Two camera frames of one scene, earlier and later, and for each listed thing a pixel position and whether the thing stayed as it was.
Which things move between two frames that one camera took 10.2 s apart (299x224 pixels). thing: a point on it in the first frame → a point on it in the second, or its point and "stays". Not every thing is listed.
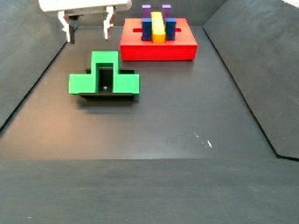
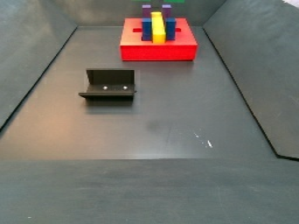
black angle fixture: [105, 85] stays
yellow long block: [158, 28] stays
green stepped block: [84, 83] → [163, 1]
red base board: [138, 50] stays
